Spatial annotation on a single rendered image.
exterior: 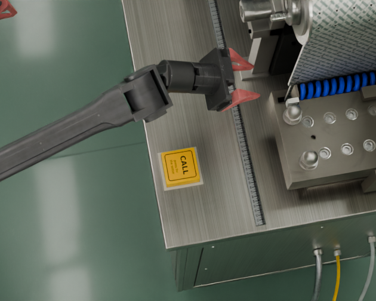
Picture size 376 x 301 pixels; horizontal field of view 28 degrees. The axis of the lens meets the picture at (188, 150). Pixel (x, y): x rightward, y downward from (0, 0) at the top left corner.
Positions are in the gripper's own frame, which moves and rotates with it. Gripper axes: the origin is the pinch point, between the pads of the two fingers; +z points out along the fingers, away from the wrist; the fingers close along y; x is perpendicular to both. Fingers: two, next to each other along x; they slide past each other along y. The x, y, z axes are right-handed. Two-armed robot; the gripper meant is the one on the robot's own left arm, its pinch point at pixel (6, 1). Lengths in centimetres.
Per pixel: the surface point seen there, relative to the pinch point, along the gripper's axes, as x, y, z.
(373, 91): -48, -51, 27
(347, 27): -52, -43, 6
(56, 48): 41, 37, 97
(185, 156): -9.8, -42.1, 19.7
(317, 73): -41, -43, 22
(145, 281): 50, -49, 92
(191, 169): -10, -45, 20
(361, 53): -50, -45, 19
